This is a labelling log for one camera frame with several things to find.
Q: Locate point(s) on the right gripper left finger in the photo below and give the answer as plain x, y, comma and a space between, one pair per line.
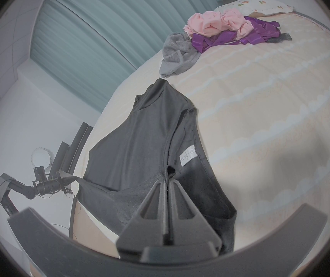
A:
147, 229

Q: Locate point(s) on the bed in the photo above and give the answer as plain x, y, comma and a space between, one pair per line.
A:
268, 120

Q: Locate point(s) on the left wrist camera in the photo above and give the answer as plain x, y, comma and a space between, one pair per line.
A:
39, 173

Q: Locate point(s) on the black dressing table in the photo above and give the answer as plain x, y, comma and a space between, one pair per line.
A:
60, 157

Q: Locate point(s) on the purple garment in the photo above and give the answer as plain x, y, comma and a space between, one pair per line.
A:
257, 33

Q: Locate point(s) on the black chest of drawers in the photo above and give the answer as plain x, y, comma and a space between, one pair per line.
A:
78, 146

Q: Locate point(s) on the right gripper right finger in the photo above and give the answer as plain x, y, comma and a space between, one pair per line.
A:
190, 229

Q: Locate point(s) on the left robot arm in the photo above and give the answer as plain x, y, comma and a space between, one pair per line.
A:
5, 185

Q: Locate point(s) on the black T-shirt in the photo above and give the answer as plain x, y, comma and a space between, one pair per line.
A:
141, 143

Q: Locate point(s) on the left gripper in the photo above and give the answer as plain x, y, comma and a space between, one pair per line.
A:
49, 185

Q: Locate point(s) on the white printed pillow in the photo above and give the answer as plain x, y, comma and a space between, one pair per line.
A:
257, 6

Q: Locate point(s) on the pink garment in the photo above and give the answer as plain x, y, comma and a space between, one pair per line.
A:
211, 24

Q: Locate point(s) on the dark grey garment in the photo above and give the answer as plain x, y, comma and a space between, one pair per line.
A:
281, 37

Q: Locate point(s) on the blue-green curtain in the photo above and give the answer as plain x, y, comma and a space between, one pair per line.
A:
95, 45

